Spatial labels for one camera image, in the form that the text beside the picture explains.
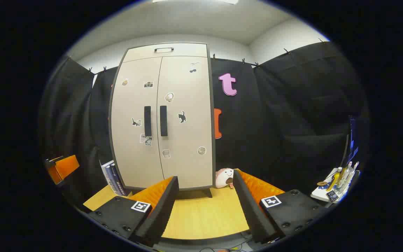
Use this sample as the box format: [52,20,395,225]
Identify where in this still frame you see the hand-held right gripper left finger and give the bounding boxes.
[88,176,180,247]

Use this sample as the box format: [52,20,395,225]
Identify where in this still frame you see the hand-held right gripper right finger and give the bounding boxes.
[232,169,330,244]

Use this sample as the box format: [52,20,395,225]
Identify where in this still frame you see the black door handle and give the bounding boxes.
[160,105,168,137]
[144,106,152,137]

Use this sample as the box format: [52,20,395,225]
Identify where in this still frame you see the camera-sticker shoe cabinet door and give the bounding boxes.
[111,56,164,189]

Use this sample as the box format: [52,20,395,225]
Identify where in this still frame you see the cherry-sticker shoe cabinet door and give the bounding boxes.
[157,55,214,189]

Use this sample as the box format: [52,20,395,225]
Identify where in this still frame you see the beige double-door shoe cabinet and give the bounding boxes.
[108,42,217,198]

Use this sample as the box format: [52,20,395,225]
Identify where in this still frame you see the beige cabinet drawer front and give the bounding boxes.
[122,43,208,63]

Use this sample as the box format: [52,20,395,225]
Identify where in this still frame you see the pink plush toy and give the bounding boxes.
[215,168,236,189]

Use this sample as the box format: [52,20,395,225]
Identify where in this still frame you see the white side table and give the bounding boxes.
[310,167,361,203]

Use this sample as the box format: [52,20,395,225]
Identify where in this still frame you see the yellow bottle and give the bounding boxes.
[326,167,342,191]

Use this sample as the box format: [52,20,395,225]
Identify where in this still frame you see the black backdrop cloth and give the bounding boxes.
[39,41,368,207]

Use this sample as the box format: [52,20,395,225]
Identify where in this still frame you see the clear bottle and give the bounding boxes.
[338,161,359,191]

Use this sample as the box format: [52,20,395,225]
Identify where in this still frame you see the dark monitor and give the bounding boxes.
[343,115,359,167]

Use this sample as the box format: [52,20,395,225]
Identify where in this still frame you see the floor cables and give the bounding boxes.
[198,241,254,252]

